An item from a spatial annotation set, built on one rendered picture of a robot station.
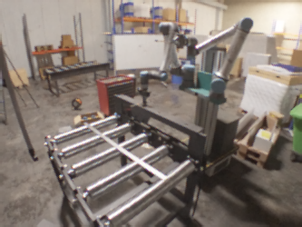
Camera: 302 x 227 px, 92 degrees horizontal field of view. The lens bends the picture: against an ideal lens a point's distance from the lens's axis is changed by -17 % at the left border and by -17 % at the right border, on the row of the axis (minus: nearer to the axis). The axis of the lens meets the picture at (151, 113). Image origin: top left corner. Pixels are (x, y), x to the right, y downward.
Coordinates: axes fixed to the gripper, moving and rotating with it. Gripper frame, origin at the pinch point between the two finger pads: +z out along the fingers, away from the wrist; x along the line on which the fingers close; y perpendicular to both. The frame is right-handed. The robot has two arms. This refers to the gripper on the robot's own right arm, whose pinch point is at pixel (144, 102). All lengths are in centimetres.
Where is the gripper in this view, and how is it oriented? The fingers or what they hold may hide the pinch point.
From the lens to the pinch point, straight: 191.9
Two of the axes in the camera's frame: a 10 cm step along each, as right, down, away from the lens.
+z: 0.0, 9.1, 4.2
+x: -6.7, -3.1, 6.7
